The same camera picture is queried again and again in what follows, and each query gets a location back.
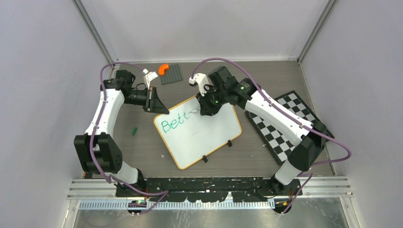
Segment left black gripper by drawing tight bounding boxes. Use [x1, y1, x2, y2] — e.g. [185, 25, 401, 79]
[124, 86, 170, 114]

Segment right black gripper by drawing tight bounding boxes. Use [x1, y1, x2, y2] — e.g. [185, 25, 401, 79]
[196, 84, 228, 115]

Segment green marker cap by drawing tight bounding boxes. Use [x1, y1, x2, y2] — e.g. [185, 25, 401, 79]
[131, 127, 137, 135]

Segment yellow framed whiteboard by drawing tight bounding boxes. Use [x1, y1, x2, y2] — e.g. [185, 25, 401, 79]
[154, 96, 242, 170]

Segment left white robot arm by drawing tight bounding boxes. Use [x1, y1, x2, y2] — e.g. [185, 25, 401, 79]
[74, 69, 169, 197]

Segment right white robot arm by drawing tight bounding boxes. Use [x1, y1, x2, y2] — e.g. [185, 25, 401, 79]
[189, 66, 327, 195]

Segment grey studded baseplate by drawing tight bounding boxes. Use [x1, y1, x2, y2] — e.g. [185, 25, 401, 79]
[160, 64, 183, 85]

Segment orange curved block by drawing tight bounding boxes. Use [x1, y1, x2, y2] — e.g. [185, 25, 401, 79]
[158, 64, 169, 76]

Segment black white checkerboard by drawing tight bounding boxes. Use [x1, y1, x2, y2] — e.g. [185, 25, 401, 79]
[245, 91, 319, 164]

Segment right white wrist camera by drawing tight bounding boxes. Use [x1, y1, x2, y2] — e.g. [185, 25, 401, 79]
[189, 73, 210, 96]

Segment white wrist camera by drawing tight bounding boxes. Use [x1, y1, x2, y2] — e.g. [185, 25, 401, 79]
[143, 68, 159, 89]
[189, 73, 210, 96]

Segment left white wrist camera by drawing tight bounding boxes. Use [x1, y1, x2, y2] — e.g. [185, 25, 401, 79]
[143, 68, 159, 89]

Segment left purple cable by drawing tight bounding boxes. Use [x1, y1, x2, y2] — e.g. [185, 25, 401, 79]
[89, 62, 167, 216]

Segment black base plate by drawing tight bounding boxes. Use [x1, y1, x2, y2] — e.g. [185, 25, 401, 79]
[115, 177, 303, 203]

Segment aluminium rail frame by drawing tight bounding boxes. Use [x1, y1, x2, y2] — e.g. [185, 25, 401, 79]
[67, 63, 354, 211]

